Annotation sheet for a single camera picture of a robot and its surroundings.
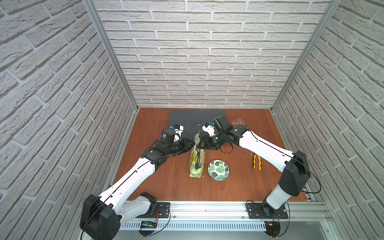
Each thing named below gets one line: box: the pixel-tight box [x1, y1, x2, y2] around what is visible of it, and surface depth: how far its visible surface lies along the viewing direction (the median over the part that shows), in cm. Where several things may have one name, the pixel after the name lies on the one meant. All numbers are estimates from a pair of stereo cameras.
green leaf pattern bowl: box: [208, 159, 230, 182], surface depth 87 cm
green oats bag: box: [189, 132, 206, 179], surface depth 79 cm
